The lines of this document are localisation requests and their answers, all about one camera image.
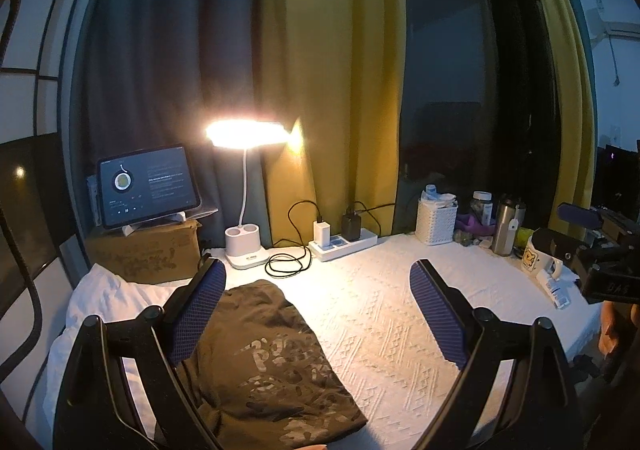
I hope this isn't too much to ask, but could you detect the white plastic basket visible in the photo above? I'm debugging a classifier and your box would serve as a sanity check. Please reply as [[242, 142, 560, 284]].
[[416, 199, 459, 246]]

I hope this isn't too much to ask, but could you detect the clear jar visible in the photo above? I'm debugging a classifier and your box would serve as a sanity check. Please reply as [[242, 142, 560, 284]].
[[470, 191, 496, 226]]

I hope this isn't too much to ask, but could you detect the thick black cable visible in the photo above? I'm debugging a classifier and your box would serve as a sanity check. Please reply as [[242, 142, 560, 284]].
[[0, 0, 42, 381]]

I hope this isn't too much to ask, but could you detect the black charger cable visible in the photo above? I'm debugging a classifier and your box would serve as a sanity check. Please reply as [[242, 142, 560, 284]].
[[265, 201, 321, 279], [347, 201, 399, 232]]

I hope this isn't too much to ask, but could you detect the white textured bedspread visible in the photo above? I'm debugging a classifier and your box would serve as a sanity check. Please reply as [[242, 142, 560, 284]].
[[200, 233, 607, 450]]

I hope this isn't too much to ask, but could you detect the dark window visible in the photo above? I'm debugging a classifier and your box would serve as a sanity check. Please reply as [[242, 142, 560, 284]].
[[400, 0, 562, 237]]

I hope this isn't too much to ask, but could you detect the white air conditioner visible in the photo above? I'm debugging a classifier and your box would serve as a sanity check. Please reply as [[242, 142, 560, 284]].
[[585, 5, 640, 40]]

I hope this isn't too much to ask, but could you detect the blue white packet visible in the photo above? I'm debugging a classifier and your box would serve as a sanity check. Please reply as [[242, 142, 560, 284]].
[[422, 184, 459, 209]]

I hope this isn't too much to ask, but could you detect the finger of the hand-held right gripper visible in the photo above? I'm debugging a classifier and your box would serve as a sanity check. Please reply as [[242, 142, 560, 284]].
[[532, 227, 594, 277], [557, 203, 606, 227]]

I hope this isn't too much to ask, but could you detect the yellow curtain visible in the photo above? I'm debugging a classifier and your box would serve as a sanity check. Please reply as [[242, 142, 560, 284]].
[[260, 0, 407, 252], [505, 0, 599, 232]]

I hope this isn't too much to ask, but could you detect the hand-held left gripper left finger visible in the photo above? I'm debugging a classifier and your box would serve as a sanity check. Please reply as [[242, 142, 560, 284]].
[[52, 254, 228, 450]]

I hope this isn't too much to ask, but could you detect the white pillow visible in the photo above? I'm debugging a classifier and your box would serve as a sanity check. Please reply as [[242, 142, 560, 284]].
[[25, 263, 202, 432]]

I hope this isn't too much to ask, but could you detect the black monitor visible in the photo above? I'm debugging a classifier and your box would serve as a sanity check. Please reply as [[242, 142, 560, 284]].
[[595, 145, 640, 209]]

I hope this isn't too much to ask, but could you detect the white desk lamp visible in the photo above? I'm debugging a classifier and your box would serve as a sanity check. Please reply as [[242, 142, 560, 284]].
[[205, 119, 292, 272]]

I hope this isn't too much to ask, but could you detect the white tube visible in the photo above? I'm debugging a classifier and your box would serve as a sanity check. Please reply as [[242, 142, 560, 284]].
[[542, 275, 572, 309]]

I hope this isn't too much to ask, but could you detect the white printed mug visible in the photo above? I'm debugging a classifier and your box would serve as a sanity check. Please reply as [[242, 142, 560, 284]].
[[520, 235, 564, 282]]

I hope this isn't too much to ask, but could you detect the white power strip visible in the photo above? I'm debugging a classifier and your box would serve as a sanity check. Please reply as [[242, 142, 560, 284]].
[[307, 227, 379, 262]]

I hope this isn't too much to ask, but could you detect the cardboard box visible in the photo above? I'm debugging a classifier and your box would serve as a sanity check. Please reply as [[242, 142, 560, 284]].
[[85, 219, 203, 284]]

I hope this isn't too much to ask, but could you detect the purple cloth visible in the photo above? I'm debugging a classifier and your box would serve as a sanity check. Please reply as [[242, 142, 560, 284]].
[[457, 213, 496, 237]]

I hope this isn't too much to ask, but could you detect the dark green curtain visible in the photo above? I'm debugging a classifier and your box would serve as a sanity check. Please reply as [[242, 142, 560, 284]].
[[70, 0, 272, 252]]

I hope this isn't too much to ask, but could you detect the tablet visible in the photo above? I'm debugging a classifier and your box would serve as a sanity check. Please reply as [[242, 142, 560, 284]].
[[96, 145, 202, 231]]

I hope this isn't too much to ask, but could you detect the steel tumbler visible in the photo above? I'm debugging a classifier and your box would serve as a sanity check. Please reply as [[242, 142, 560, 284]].
[[491, 195, 527, 257]]

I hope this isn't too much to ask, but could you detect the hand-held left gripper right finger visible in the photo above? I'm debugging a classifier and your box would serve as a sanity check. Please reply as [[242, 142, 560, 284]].
[[409, 259, 583, 450]]

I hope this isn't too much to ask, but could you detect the black charger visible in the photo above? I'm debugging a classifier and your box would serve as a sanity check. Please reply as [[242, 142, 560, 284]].
[[342, 213, 362, 242]]

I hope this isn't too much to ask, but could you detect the person's right hand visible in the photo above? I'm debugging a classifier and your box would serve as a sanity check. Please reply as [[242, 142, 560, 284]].
[[597, 303, 633, 357]]

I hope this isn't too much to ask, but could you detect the brown t-shirt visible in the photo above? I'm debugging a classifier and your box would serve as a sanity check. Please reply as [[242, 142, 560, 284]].
[[170, 280, 369, 449]]

